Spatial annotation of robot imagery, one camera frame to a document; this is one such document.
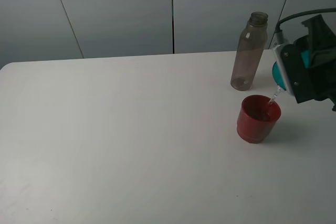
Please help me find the teal transparent plastic cup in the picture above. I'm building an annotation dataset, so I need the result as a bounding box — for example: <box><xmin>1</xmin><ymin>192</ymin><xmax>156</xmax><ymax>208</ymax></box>
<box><xmin>272</xmin><ymin>50</ymin><xmax>310</xmax><ymax>91</ymax></box>

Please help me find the red plastic cup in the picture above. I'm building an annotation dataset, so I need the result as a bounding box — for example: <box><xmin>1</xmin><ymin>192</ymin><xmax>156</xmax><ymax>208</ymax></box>
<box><xmin>236</xmin><ymin>95</ymin><xmax>281</xmax><ymax>144</ymax></box>

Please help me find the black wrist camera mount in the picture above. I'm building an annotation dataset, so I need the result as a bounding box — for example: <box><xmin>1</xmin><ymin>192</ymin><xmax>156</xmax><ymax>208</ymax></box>
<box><xmin>272</xmin><ymin>44</ymin><xmax>316</xmax><ymax>103</ymax></box>

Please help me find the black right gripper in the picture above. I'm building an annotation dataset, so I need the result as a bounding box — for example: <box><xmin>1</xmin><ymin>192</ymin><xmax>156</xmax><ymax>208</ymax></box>
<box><xmin>294</xmin><ymin>14</ymin><xmax>335</xmax><ymax>103</ymax></box>

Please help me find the black camera cable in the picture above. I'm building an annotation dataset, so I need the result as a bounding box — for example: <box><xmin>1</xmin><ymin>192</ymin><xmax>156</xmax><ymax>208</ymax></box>
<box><xmin>273</xmin><ymin>8</ymin><xmax>336</xmax><ymax>49</ymax></box>

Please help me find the grey transparent water bottle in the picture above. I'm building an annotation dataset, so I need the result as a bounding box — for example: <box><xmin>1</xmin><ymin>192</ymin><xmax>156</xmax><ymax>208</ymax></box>
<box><xmin>230</xmin><ymin>12</ymin><xmax>268</xmax><ymax>91</ymax></box>

